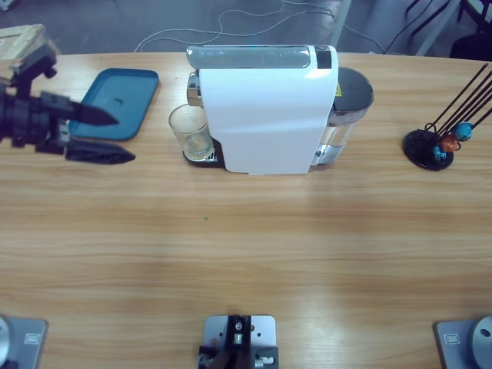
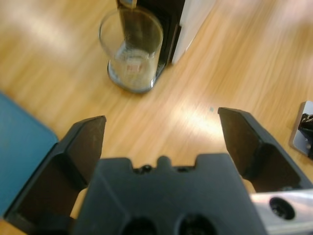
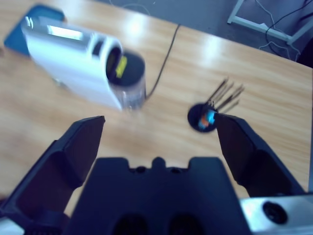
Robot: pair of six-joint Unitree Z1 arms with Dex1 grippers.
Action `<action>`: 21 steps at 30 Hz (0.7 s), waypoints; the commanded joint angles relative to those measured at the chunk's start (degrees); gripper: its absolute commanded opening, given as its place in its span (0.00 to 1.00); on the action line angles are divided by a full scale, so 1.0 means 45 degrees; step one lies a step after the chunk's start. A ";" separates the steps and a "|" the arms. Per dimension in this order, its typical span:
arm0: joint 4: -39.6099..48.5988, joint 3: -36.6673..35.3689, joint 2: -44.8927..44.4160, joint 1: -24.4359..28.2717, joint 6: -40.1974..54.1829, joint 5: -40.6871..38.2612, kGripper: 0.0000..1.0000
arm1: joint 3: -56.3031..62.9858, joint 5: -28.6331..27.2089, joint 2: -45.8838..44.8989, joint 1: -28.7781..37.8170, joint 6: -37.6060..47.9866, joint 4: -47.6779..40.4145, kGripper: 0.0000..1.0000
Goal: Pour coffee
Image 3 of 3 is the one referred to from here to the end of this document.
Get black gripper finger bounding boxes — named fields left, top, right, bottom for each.
left=215, top=113, right=307, bottom=198
left=0, top=115, right=106, bottom=230

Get silver coffee machine lever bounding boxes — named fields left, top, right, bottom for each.
left=24, top=17, right=85, bottom=42

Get light blue coffee capsule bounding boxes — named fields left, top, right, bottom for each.
left=206, top=110, right=219, bottom=124

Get white capsule coffee machine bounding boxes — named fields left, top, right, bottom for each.
left=21, top=16, right=124, bottom=112

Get black capsule holder with rods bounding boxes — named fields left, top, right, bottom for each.
left=187, top=77, right=245, bottom=133

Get clear water tank black lid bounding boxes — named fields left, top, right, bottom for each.
left=107, top=50, right=147, bottom=111

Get blue plastic tray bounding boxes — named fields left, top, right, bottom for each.
left=3, top=4, right=66, bottom=58

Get black machine power cable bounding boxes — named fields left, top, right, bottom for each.
left=145, top=23, right=181, bottom=100

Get white metal table frame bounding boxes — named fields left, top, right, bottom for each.
left=227, top=0, right=313, bottom=45

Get black floor cable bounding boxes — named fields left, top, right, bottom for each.
left=266, top=0, right=313, bottom=62

